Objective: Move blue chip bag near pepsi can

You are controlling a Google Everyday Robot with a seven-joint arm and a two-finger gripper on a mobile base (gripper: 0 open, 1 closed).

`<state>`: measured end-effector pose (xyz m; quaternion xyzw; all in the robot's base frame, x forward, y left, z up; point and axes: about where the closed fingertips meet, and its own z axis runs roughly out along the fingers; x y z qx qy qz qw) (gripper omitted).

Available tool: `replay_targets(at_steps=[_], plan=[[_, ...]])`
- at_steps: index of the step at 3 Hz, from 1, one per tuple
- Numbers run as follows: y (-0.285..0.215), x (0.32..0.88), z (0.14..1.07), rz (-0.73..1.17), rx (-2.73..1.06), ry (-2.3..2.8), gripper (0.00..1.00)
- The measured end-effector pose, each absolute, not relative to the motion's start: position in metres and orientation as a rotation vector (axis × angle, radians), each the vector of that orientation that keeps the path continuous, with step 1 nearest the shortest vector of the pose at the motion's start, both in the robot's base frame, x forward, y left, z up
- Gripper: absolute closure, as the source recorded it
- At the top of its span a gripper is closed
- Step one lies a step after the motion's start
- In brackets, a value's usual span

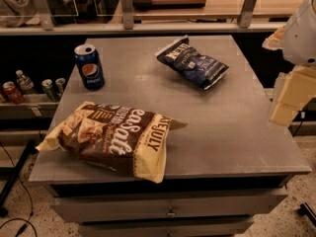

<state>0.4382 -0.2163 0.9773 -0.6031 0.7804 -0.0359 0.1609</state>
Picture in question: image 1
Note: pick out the red soda can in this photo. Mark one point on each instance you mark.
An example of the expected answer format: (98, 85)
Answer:
(13, 92)

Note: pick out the left metal bracket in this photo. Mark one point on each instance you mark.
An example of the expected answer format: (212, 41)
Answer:
(45, 17)

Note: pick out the grey cloth bundle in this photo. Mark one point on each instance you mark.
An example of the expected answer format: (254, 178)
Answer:
(15, 13)

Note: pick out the blue chip bag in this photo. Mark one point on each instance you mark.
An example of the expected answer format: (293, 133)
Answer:
(202, 70)

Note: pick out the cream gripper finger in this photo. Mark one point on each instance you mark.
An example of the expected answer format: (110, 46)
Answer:
(292, 92)
(275, 40)

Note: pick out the grey cabinet lower drawer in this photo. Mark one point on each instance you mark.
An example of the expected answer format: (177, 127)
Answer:
(185, 227)

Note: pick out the black stand leg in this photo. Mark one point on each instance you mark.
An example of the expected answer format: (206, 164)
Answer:
(11, 174)

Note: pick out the grey cabinet top drawer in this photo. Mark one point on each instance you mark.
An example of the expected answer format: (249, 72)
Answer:
(168, 205)

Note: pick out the clear water bottle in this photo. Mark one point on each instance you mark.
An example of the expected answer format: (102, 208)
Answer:
(26, 84)

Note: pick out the brown sea salt chip bag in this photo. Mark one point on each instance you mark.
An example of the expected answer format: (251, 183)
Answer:
(122, 139)

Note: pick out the right metal bracket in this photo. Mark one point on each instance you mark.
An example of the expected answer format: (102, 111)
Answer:
(246, 14)

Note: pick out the middle metal bracket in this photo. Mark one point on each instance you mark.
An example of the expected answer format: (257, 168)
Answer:
(127, 14)

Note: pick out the grey cabinet drawer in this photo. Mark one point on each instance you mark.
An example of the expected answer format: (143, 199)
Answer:
(168, 205)
(185, 227)

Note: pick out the black object on floor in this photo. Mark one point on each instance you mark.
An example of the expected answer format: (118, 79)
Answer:
(305, 209)

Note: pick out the silver soda can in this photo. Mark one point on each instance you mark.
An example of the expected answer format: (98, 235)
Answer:
(60, 84)

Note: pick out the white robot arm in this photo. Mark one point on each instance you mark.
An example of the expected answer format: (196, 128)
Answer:
(297, 41)

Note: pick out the green soda can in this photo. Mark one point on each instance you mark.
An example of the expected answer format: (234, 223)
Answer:
(49, 90)

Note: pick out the blue pepsi can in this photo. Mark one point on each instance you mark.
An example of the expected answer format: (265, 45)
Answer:
(89, 66)

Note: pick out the metal bracket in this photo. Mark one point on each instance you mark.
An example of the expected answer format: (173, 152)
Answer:
(45, 17)
(127, 14)
(246, 14)

